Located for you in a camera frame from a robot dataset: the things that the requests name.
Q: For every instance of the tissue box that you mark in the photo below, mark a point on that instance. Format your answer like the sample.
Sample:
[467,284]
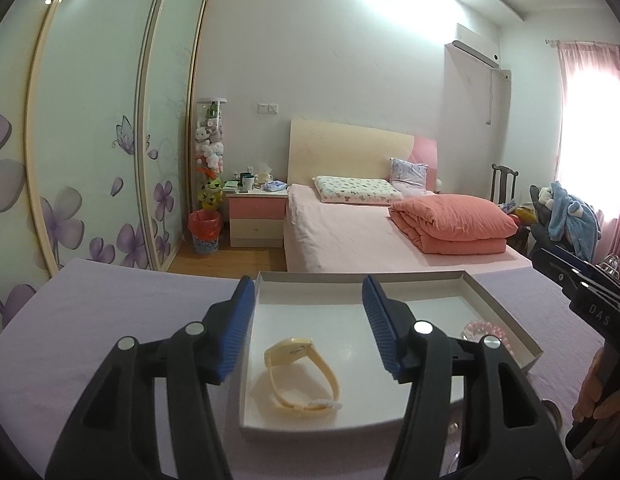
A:
[264,175]

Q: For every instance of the white shallow box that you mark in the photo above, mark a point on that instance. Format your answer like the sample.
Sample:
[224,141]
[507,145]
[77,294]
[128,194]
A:
[340,340]

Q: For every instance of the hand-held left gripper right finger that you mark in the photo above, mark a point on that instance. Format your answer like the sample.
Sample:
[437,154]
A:
[380,325]

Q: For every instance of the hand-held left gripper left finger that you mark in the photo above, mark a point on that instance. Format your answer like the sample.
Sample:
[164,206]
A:
[235,330]

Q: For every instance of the white plush toy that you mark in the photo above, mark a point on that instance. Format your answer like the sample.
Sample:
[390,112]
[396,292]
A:
[437,186]

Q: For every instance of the dark wooden chair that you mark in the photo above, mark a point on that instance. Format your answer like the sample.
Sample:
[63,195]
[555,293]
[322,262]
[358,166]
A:
[505,182]

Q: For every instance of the cream pink headboard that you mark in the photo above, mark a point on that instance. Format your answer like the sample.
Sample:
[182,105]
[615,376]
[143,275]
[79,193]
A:
[345,150]

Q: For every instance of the cream wristwatch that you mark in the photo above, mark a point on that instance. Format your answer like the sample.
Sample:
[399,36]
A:
[290,347]

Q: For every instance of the bed with pink sheet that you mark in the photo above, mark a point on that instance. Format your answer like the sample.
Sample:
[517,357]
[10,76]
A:
[350,230]

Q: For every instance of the colourful toys pile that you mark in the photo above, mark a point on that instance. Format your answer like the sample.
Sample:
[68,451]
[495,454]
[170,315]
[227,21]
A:
[522,215]

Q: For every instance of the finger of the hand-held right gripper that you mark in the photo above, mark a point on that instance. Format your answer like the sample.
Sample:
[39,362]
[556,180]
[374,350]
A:
[557,272]

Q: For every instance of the person's right hand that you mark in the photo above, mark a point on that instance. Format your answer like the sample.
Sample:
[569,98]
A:
[592,385]

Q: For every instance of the small lilac pillow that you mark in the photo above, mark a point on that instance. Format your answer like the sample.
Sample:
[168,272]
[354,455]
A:
[410,172]

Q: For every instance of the white wall switch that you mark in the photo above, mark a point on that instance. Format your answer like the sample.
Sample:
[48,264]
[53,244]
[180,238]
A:
[267,108]

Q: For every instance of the pink curtain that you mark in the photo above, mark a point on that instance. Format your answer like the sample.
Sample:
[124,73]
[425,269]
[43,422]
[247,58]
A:
[590,125]

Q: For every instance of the white air conditioner pipe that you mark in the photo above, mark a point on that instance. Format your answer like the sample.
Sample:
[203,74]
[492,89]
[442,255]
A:
[490,100]

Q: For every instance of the blue fleece garment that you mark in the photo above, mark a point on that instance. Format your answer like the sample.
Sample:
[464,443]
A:
[570,215]

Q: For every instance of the floral glass wardrobe door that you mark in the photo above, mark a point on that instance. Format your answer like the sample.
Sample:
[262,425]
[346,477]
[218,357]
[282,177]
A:
[172,110]
[10,175]
[90,135]

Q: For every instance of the blue packet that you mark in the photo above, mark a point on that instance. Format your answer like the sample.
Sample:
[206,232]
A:
[276,186]

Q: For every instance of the pink white nightstand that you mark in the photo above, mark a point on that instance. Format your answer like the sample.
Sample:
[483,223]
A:
[257,217]

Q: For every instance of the green book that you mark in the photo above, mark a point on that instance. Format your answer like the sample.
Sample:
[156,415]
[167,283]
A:
[231,186]

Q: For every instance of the folded orange quilt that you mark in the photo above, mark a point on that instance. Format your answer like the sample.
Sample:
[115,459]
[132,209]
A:
[455,222]

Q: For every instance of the blue waste basket red bag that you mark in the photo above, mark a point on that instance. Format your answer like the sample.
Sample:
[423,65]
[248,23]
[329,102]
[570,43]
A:
[205,232]

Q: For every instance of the patterned white pillow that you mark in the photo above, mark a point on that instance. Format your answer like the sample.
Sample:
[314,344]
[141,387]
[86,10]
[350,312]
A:
[357,190]

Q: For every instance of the white air conditioner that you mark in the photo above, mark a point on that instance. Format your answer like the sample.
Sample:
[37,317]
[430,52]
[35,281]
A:
[475,52]

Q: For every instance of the clear plush toy tube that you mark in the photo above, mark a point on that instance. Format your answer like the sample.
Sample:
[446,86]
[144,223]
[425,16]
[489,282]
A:
[210,150]

